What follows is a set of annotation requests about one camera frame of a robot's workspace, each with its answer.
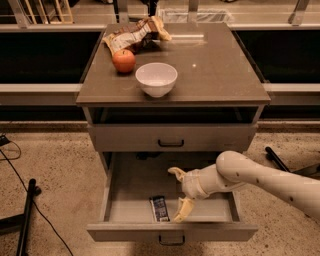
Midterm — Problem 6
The metal railing frame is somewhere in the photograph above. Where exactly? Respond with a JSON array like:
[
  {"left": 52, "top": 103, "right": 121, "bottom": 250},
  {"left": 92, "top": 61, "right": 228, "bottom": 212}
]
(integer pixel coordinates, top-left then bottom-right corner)
[{"left": 0, "top": 0, "right": 320, "bottom": 106}]

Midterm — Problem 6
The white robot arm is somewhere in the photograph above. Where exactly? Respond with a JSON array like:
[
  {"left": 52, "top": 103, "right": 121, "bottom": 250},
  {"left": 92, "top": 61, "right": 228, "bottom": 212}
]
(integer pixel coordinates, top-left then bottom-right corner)
[{"left": 168, "top": 151, "right": 320, "bottom": 223}]

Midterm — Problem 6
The blueberry rxbar wrapper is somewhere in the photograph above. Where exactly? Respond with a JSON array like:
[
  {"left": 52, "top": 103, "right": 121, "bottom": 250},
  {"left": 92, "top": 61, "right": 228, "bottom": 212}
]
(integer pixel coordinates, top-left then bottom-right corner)
[{"left": 149, "top": 195, "right": 170, "bottom": 223}]

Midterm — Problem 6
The crumpled chip bag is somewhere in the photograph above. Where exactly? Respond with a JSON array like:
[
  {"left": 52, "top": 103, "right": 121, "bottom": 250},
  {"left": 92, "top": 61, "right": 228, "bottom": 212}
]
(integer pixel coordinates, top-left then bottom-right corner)
[{"left": 103, "top": 16, "right": 172, "bottom": 55}]

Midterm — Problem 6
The closed top drawer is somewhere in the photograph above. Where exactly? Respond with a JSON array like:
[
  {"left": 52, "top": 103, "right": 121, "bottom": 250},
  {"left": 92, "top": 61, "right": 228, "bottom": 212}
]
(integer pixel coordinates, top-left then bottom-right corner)
[{"left": 88, "top": 124, "right": 256, "bottom": 152}]

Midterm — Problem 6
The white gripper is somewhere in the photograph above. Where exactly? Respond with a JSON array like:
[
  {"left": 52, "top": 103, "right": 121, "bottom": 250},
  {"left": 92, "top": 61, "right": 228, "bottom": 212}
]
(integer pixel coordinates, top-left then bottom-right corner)
[{"left": 168, "top": 165, "right": 219, "bottom": 223}]

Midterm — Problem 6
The open middle drawer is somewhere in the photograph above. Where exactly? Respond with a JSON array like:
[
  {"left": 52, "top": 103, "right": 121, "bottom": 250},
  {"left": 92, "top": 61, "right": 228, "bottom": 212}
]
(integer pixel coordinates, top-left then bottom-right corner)
[{"left": 87, "top": 152, "right": 258, "bottom": 246}]

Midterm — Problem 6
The black floor cable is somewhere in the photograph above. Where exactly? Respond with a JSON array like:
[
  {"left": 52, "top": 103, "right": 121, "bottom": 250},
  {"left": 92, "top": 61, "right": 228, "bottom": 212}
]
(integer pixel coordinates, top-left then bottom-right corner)
[{"left": 0, "top": 133, "right": 74, "bottom": 256}]

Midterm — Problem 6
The white ceramic bowl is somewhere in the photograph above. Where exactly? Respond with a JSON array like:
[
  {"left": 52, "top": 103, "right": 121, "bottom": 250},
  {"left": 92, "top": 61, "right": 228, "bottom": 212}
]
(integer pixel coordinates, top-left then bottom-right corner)
[{"left": 135, "top": 62, "right": 178, "bottom": 98}]

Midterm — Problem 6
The black stand leg left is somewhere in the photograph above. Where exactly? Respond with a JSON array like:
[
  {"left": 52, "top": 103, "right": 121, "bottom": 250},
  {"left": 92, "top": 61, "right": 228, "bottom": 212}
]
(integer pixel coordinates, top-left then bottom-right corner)
[{"left": 0, "top": 179, "right": 41, "bottom": 256}]

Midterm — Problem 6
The red apple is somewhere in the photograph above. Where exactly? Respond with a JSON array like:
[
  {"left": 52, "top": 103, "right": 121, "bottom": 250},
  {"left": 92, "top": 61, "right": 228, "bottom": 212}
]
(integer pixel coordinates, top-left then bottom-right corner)
[{"left": 112, "top": 49, "right": 136, "bottom": 73}]

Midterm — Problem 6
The black stand leg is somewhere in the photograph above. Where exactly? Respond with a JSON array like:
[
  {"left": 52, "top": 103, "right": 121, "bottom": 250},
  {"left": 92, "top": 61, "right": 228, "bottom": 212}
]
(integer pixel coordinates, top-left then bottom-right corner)
[
  {"left": 0, "top": 179, "right": 41, "bottom": 256},
  {"left": 265, "top": 146, "right": 320, "bottom": 179}
]

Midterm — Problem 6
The black stand leg right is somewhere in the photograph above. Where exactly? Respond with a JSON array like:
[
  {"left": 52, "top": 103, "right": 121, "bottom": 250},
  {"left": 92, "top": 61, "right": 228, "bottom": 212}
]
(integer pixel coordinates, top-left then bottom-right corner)
[{"left": 265, "top": 146, "right": 320, "bottom": 179}]

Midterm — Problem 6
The grey drawer cabinet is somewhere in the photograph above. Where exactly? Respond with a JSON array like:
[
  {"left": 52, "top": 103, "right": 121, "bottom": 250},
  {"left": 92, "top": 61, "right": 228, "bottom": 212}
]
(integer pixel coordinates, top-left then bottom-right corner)
[{"left": 77, "top": 23, "right": 270, "bottom": 168}]

